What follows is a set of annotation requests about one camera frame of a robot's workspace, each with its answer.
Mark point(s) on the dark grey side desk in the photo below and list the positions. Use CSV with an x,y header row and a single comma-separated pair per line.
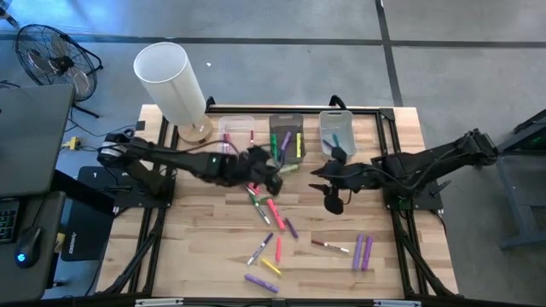
x,y
25,285

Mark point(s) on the dark-capped white dry-erase marker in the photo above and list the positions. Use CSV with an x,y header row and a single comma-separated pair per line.
x,y
248,190

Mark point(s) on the clear plastic bin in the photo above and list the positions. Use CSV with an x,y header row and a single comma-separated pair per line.
x,y
239,128

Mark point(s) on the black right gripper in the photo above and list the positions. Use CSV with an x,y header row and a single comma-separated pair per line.
x,y
341,179

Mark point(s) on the grey laptop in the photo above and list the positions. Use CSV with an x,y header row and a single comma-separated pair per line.
x,y
32,136

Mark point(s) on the white plastic bin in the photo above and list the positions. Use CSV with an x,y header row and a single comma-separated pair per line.
x,y
339,121

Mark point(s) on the purple highlighter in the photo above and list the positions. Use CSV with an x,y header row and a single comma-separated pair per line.
x,y
261,283
367,253
286,140
357,251

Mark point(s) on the black box with logo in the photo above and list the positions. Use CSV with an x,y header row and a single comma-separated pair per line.
x,y
87,230

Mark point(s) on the yellow highlighter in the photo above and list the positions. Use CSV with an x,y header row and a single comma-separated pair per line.
x,y
298,145
271,266

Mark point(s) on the grey metal stand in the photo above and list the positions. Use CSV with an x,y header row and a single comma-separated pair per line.
x,y
520,241

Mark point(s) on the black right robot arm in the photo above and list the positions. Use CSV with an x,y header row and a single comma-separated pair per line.
x,y
426,164

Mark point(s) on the small black square tag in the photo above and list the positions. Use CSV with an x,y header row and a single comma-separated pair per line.
x,y
140,125

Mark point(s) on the dark purple marker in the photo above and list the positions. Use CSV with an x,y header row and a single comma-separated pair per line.
x,y
291,228

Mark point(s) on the grey translucent plastic bin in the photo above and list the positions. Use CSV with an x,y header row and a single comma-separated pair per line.
x,y
286,123

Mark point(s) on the blue dry-erase marker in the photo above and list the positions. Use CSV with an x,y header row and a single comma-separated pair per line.
x,y
260,248

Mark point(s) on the yellow tag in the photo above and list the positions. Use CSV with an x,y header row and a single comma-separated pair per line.
x,y
59,243

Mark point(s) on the black floor fan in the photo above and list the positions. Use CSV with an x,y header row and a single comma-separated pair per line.
x,y
55,61

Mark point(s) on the yellow power plug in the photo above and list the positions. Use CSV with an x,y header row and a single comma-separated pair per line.
x,y
72,143

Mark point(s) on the red dry-erase marker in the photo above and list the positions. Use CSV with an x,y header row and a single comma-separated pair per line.
x,y
251,137

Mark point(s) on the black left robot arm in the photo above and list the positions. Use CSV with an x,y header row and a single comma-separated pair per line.
x,y
183,162

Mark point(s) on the black chair base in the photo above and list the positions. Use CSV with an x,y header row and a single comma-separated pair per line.
x,y
6,15

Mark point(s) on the black computer mouse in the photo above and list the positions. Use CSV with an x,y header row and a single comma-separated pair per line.
x,y
27,245

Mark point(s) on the blue-purple slim pen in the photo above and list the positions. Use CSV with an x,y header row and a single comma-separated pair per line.
x,y
327,144

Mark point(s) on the black keyboard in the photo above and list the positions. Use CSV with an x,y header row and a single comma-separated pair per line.
x,y
8,219

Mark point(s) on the green dry-erase marker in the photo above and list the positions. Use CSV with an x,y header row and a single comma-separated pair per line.
x,y
257,206

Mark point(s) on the dark green highlighter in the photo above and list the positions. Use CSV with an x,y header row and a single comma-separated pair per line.
x,y
274,145

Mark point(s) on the maroon dry-erase marker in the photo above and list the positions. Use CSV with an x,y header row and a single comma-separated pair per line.
x,y
226,140

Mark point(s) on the teal slim pen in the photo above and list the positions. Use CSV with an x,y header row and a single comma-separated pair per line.
x,y
335,140

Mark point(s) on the light green highlighter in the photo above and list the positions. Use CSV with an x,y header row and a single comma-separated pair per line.
x,y
289,168

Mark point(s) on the coral pink highlighter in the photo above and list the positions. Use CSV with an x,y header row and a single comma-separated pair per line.
x,y
278,249

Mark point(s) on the white bracket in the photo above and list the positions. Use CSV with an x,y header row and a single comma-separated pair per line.
x,y
396,303
158,302

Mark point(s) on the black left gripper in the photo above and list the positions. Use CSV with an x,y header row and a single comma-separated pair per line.
x,y
256,168

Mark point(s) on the white cylindrical lamp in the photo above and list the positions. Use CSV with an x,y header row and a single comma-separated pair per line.
x,y
170,85

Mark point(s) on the brown dry-erase marker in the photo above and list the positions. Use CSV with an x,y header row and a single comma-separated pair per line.
x,y
329,246

